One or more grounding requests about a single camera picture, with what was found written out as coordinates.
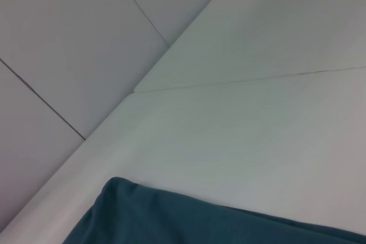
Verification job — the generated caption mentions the teal FREE print T-shirt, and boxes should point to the teal FREE print T-shirt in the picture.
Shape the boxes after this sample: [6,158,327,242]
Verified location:
[61,177,366,244]

